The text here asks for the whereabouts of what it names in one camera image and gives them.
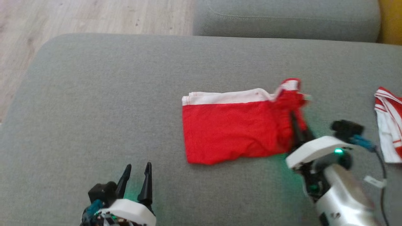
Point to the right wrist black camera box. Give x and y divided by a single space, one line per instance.
347 128

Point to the red shorts with white band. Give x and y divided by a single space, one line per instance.
229 128

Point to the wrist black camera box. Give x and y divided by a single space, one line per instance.
102 192
347 128

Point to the left wrist blue connector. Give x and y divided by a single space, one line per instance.
94 207

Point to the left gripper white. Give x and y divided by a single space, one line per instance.
132 212

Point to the right wrist blue connector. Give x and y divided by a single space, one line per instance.
362 142

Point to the wrist blue connector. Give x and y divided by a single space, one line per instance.
94 207
362 142

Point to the red white striped basketball jersey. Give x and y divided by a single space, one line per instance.
389 125

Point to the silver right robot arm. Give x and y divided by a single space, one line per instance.
345 197

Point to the grey sofa seat section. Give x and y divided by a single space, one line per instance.
282 18

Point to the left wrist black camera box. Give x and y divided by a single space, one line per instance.
102 192

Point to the yellow cushion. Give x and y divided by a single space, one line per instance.
391 22

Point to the large grey sofa ottoman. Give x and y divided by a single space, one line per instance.
125 94

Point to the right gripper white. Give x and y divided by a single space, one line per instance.
314 149

